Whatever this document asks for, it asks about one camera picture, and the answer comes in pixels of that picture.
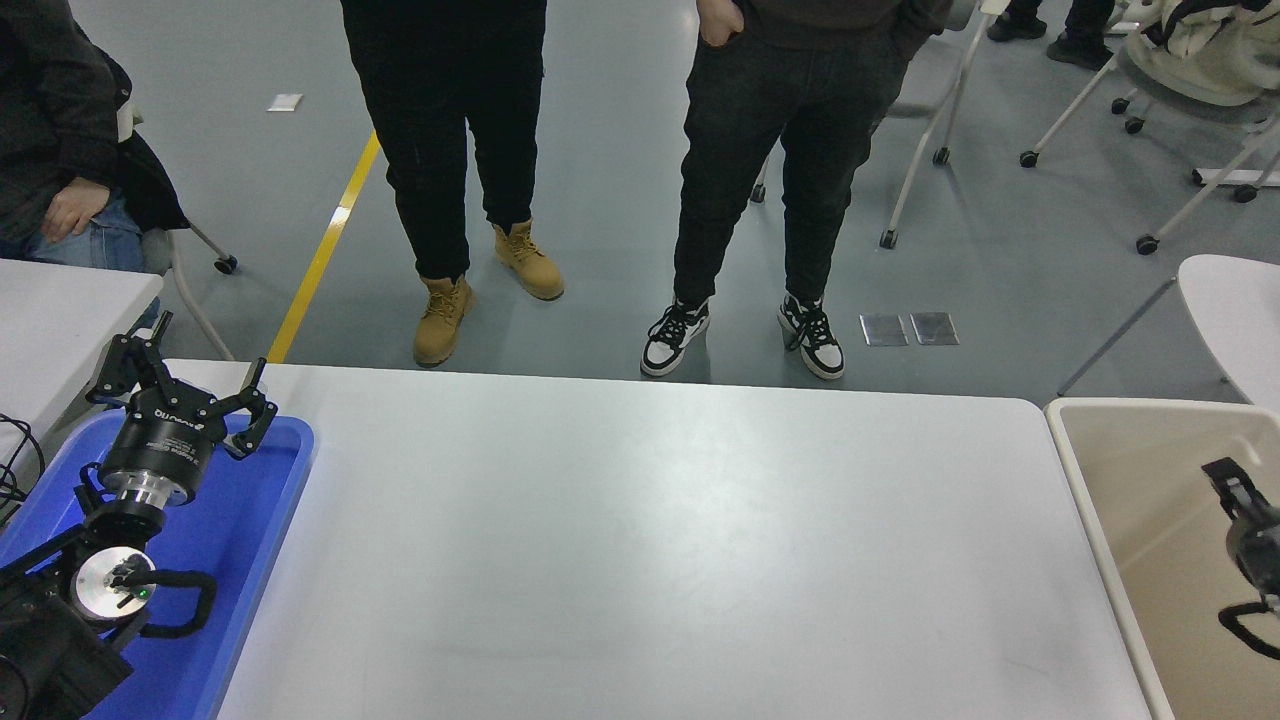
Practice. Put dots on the person's hand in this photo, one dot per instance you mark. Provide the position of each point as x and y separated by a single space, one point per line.
75 210

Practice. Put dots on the white paper scrap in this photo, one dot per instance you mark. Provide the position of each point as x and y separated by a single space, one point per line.
285 102

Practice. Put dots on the blue plastic tray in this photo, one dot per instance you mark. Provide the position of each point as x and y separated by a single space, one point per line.
240 540

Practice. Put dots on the white wheeled chair frame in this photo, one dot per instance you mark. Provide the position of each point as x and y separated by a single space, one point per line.
887 240

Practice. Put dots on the white wheeled table frame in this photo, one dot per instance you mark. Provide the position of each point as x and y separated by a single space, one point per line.
1147 245

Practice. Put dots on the grey wheeled chair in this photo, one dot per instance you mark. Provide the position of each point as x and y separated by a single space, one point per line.
227 264

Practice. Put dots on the cream jacket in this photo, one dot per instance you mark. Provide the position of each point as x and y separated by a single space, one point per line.
1220 50

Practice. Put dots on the white wheeled chair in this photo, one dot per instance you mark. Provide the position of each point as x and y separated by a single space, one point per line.
1028 159
1120 105

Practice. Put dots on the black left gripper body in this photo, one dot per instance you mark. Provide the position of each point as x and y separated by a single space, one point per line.
160 445

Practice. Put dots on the person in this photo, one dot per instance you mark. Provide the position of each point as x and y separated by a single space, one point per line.
1085 40
50 120
440 130
760 140

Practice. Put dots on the metal floor outlet plate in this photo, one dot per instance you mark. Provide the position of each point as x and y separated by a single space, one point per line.
884 329
934 328

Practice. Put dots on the large pale bin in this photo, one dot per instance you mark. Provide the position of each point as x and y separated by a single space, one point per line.
1150 560

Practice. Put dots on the white rounded side table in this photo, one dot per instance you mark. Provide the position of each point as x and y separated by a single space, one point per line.
1235 310

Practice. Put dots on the person's right hand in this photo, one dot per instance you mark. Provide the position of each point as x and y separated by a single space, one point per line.
720 22

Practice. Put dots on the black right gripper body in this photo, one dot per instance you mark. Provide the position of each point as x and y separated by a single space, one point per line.
1260 550

